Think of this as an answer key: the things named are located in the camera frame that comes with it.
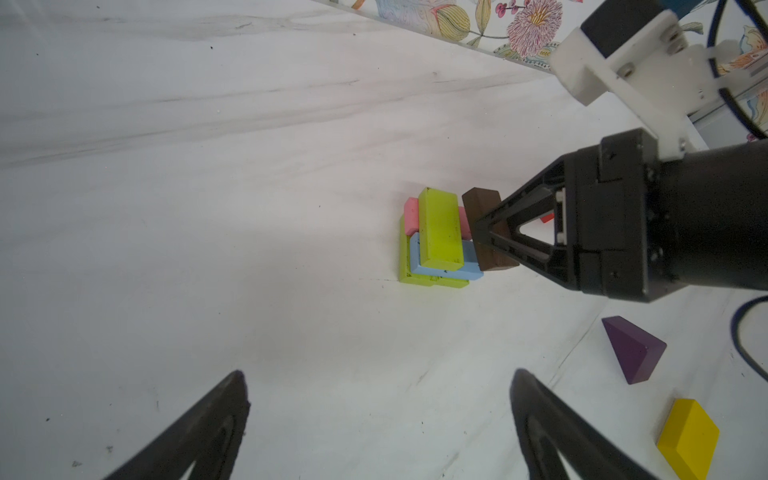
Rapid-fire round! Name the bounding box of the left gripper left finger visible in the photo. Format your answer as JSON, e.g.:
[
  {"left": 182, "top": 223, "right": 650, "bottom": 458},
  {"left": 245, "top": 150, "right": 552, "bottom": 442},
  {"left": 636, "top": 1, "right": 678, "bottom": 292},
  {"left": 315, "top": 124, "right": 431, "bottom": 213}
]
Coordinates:
[{"left": 108, "top": 370, "right": 250, "bottom": 479}]

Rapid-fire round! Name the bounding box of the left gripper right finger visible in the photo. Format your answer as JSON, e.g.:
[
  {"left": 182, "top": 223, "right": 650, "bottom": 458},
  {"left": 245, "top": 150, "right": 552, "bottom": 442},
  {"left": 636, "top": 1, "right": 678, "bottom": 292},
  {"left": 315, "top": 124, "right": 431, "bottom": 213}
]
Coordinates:
[{"left": 509, "top": 369, "right": 654, "bottom": 479}]

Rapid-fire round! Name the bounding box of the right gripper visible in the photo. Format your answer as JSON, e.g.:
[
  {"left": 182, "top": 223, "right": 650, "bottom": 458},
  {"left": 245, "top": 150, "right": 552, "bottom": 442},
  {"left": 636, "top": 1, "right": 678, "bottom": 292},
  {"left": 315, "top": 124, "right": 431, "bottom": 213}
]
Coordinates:
[{"left": 472, "top": 129, "right": 767, "bottom": 302}]

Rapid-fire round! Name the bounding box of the brown wood block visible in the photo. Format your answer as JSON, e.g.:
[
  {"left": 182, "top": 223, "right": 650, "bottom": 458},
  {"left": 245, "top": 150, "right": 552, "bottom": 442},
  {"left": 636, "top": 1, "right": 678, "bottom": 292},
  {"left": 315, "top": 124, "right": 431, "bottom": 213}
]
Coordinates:
[{"left": 462, "top": 187, "right": 519, "bottom": 272}]

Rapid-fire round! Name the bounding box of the light blue wood block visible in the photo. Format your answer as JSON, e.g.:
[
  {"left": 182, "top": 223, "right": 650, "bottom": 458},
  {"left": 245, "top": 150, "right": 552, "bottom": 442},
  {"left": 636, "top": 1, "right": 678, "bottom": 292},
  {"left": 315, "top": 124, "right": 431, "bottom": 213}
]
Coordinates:
[{"left": 410, "top": 233, "right": 483, "bottom": 281}]

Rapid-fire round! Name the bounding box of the lime green wood block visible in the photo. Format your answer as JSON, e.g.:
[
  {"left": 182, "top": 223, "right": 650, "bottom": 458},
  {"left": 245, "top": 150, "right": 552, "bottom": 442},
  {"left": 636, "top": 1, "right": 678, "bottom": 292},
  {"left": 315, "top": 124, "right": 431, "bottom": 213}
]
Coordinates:
[
  {"left": 398, "top": 216, "right": 438, "bottom": 287},
  {"left": 436, "top": 277, "right": 470, "bottom": 289},
  {"left": 418, "top": 187, "right": 464, "bottom": 271}
]

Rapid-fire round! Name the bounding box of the pink wood block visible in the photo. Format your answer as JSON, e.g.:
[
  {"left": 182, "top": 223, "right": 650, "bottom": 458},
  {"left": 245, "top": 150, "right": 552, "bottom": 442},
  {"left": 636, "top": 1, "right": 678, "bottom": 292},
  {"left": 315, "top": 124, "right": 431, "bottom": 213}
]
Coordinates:
[{"left": 403, "top": 197, "right": 472, "bottom": 240}]

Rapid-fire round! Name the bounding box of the purple wood block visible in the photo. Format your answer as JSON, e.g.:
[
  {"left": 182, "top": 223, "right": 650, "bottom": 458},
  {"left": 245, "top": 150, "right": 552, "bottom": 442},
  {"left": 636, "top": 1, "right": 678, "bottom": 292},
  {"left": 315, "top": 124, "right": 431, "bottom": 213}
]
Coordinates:
[{"left": 602, "top": 316, "right": 667, "bottom": 385}]

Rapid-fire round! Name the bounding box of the yellow wood block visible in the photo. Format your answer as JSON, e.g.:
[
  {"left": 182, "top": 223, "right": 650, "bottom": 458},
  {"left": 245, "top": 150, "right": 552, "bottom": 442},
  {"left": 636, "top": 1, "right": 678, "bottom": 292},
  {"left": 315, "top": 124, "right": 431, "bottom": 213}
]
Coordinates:
[{"left": 657, "top": 398, "right": 720, "bottom": 480}]

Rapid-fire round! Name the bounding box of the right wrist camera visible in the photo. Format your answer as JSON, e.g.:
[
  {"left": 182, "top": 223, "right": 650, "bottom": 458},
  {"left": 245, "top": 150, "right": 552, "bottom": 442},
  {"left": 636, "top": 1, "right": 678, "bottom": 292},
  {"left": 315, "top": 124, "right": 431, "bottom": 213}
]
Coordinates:
[{"left": 549, "top": 1, "right": 752, "bottom": 160}]

